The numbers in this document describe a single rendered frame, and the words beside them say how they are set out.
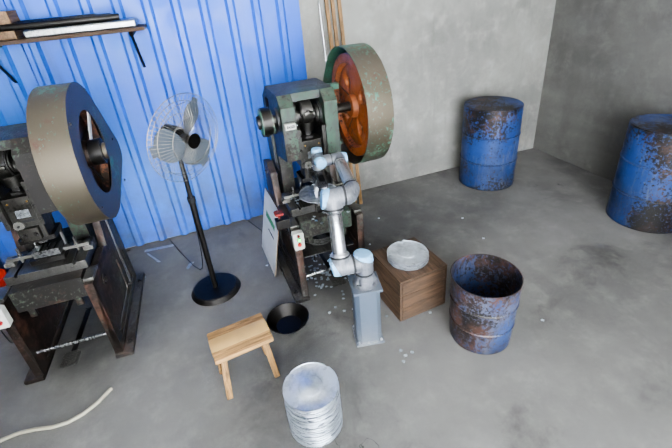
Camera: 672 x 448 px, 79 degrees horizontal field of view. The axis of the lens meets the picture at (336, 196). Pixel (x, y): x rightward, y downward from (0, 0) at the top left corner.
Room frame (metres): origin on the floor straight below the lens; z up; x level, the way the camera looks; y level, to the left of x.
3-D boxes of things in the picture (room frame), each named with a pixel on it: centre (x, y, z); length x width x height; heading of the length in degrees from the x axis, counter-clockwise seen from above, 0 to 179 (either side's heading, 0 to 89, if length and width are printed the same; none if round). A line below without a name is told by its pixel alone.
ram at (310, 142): (2.71, 0.15, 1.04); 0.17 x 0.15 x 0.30; 18
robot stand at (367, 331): (1.99, -0.13, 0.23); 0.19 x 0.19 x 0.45; 6
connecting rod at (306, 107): (2.75, 0.16, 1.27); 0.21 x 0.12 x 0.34; 18
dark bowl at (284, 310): (2.15, 0.41, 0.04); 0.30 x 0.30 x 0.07
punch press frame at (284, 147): (2.89, 0.21, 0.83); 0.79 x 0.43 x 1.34; 18
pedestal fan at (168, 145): (2.93, 1.17, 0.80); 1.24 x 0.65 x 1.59; 18
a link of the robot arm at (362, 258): (1.99, -0.12, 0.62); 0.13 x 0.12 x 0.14; 100
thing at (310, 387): (1.41, 0.22, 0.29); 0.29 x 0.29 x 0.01
